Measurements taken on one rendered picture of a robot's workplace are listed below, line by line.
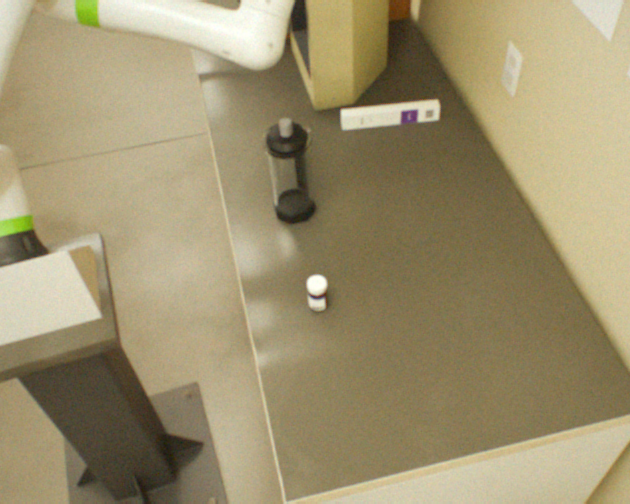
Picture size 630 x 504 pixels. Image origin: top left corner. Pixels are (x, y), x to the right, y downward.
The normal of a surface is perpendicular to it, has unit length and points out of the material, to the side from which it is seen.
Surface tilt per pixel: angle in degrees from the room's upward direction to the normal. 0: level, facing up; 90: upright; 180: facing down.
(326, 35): 90
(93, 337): 0
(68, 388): 90
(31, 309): 90
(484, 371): 0
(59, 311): 90
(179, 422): 0
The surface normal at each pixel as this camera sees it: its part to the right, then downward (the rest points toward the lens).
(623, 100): -0.97, 0.21
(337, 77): 0.23, 0.74
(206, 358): -0.05, -0.64
